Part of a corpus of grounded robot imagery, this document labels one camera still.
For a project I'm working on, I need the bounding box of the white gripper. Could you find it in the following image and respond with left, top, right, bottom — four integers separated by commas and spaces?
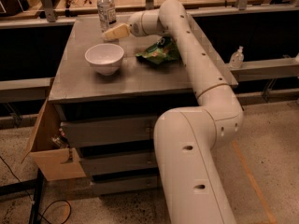
102, 12, 144, 41

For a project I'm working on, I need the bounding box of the clear plastic water bottle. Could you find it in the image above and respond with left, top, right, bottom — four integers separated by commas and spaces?
97, 0, 117, 32

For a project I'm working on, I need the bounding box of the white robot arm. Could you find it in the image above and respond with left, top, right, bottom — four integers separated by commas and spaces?
103, 0, 243, 224

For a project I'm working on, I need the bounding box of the small sanitizer pump bottle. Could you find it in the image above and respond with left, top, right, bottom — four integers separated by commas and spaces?
229, 46, 244, 69

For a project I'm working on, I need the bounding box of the white ceramic bowl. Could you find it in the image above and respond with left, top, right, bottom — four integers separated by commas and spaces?
85, 43, 124, 76

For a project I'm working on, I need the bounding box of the green chip bag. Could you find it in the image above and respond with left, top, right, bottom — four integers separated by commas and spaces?
135, 36, 180, 65

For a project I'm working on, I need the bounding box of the grey drawer cabinet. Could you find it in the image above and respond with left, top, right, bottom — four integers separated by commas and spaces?
48, 13, 239, 197

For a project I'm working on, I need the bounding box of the top grey drawer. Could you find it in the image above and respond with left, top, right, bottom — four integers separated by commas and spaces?
61, 115, 158, 147

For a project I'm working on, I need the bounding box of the grey drawer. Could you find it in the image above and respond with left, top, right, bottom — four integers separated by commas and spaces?
80, 151, 157, 175
61, 115, 158, 147
91, 175, 161, 195

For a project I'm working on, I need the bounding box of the cardboard box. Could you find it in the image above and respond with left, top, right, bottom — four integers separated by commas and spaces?
21, 77, 88, 182

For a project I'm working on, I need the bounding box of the middle grey drawer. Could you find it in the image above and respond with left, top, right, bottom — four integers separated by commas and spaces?
80, 151, 157, 175

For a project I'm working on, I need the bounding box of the bottom grey drawer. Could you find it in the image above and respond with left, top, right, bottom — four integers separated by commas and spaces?
91, 175, 161, 195

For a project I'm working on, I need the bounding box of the black metal floor stand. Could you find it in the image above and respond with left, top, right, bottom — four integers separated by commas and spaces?
0, 170, 44, 224

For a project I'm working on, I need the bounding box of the black floor cable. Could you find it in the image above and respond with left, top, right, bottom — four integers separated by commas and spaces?
0, 154, 73, 224

